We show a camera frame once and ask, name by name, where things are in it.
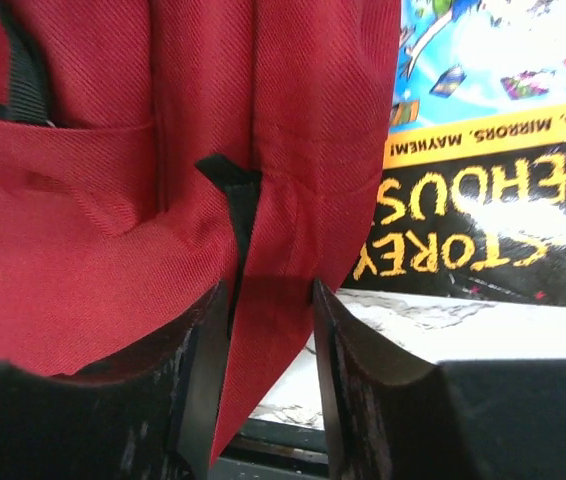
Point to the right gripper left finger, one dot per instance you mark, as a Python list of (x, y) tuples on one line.
[(148, 411)]

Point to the treehouse storey book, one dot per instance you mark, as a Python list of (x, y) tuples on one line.
[(472, 202)]

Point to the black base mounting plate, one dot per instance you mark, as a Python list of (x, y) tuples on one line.
[(264, 450)]

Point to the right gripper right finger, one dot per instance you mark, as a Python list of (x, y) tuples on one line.
[(389, 414)]

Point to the red backpack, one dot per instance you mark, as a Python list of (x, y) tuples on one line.
[(150, 149)]

